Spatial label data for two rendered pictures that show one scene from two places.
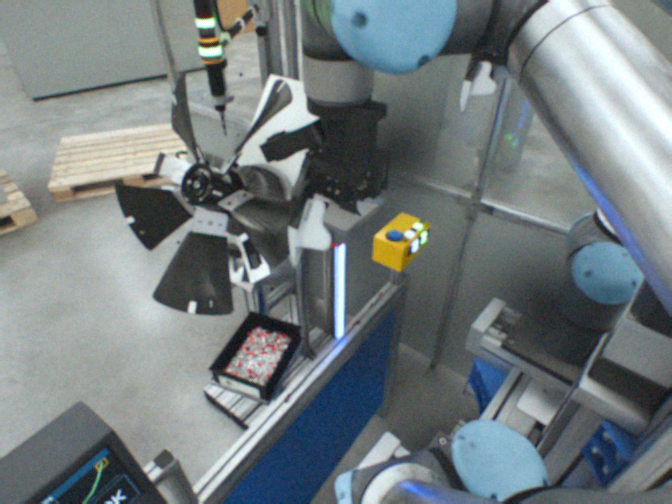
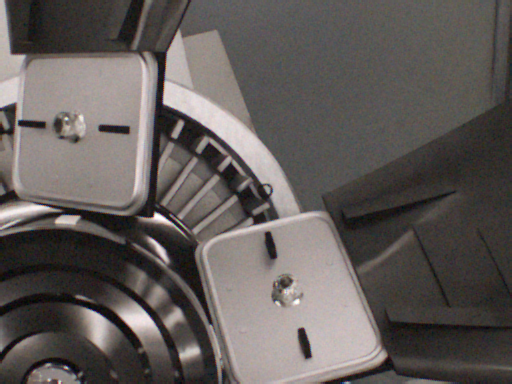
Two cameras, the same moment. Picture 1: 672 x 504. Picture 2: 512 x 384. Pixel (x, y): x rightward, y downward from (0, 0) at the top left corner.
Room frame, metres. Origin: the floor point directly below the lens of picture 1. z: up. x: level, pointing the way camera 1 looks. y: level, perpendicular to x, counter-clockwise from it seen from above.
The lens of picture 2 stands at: (0.78, 0.47, 1.51)
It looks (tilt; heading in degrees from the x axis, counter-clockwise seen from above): 44 degrees down; 316
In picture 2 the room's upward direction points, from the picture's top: 9 degrees counter-clockwise
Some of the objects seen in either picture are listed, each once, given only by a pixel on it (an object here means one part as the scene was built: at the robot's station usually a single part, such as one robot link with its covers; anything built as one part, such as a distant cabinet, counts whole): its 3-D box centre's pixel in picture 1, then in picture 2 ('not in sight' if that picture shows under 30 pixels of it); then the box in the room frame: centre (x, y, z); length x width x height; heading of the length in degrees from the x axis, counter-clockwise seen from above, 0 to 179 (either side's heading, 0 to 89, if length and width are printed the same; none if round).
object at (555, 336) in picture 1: (577, 324); not in sight; (0.61, -0.53, 1.09); 0.15 x 0.15 x 0.10
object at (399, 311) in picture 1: (389, 362); not in sight; (1.02, -0.22, 0.39); 0.04 x 0.04 x 0.78; 53
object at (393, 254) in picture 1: (400, 242); not in sight; (0.99, -0.20, 1.02); 0.16 x 0.10 x 0.11; 143
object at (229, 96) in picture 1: (216, 75); not in sight; (0.98, 0.27, 1.50); 0.09 x 0.07 x 0.10; 178
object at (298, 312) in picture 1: (295, 278); not in sight; (1.32, 0.18, 0.58); 0.09 x 0.05 x 1.15; 53
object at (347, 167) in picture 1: (343, 150); not in sight; (0.45, -0.01, 1.57); 0.09 x 0.08 x 0.12; 53
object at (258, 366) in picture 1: (258, 357); not in sight; (0.71, 0.22, 0.83); 0.19 x 0.14 x 0.04; 159
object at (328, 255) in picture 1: (329, 280); not in sight; (1.48, 0.03, 0.42); 0.04 x 0.04 x 0.83; 53
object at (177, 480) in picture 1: (177, 483); not in sight; (0.33, 0.30, 0.96); 0.03 x 0.03 x 0.20; 53
